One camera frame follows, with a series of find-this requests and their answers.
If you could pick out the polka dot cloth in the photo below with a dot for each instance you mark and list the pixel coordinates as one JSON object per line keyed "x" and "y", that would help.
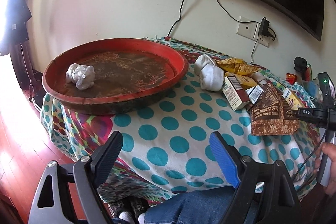
{"x": 166, "y": 145}

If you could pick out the white wall socket panel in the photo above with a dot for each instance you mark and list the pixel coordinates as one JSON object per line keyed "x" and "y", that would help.
{"x": 250, "y": 30}

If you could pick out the plaid slipper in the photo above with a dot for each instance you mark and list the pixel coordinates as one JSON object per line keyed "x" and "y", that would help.
{"x": 133, "y": 205}

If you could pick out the red white cigarette box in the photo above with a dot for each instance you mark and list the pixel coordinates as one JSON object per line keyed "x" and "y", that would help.
{"x": 239, "y": 92}

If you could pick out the blue jeans leg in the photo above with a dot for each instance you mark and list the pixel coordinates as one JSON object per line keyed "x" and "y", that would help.
{"x": 200, "y": 206}

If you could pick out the black power adapter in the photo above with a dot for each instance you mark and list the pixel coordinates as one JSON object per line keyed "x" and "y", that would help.
{"x": 264, "y": 27}

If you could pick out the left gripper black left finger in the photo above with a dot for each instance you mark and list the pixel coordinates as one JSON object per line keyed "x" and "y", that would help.
{"x": 104, "y": 157}

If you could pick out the white tissue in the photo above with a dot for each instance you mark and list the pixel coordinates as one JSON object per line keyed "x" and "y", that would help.
{"x": 83, "y": 76}

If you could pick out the red snack packet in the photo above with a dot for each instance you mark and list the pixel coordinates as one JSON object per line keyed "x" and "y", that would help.
{"x": 291, "y": 78}

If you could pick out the black hanging clothes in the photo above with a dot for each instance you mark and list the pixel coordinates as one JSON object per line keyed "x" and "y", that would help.
{"x": 17, "y": 14}

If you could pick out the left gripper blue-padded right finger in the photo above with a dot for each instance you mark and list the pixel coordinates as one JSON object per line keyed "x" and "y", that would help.
{"x": 228, "y": 159}

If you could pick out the yellow snack bag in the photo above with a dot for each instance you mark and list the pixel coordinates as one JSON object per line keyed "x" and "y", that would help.
{"x": 237, "y": 66}

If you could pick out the red round tray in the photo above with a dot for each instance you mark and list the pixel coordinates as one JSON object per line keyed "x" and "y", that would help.
{"x": 129, "y": 74}

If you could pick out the person's right hand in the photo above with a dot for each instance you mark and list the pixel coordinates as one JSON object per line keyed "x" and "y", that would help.
{"x": 329, "y": 150}

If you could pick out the white sock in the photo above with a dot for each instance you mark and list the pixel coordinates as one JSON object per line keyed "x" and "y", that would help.
{"x": 211, "y": 77}

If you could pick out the brown snack bag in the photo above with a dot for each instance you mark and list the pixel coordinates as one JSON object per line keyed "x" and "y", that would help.
{"x": 271, "y": 115}

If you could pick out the yellow medicine box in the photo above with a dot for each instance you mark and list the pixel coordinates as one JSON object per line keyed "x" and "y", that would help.
{"x": 293, "y": 101}

